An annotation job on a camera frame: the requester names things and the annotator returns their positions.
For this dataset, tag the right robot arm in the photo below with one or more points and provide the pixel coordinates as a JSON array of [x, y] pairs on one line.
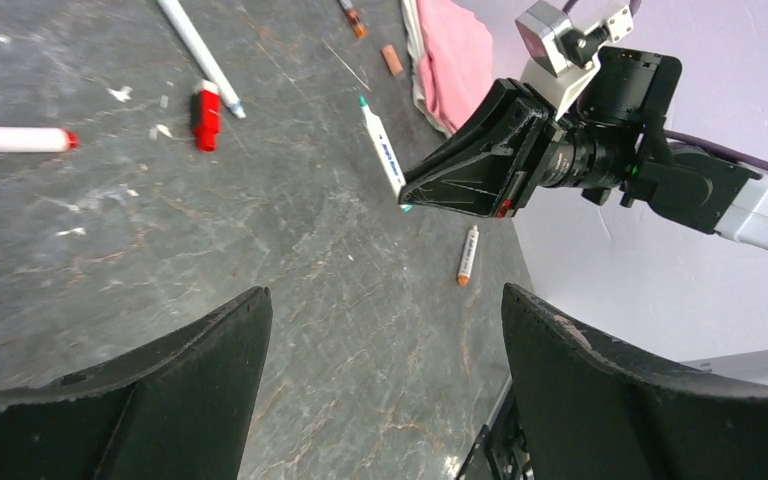
[[612, 137]]

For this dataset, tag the red white marker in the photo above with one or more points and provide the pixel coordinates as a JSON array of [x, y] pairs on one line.
[[37, 140]]

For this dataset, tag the teal white marker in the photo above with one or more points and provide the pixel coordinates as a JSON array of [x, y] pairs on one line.
[[385, 151]]

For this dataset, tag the orange pen cap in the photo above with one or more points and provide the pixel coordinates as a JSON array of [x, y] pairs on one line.
[[392, 60]]

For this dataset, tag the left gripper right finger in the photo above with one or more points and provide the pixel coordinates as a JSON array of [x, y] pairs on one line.
[[592, 406]]

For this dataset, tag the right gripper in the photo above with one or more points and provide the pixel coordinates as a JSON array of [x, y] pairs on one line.
[[493, 164]]

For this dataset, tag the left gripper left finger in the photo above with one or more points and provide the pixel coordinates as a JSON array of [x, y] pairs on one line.
[[178, 407]]

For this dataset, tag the red pen cap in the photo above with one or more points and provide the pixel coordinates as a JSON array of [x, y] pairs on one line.
[[205, 115]]

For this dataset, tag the white cloth under pink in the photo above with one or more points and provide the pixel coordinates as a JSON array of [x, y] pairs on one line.
[[416, 50]]

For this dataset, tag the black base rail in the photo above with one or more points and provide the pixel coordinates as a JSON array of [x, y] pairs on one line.
[[499, 451]]

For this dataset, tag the brown pen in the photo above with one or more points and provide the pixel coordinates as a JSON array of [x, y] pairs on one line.
[[353, 17]]

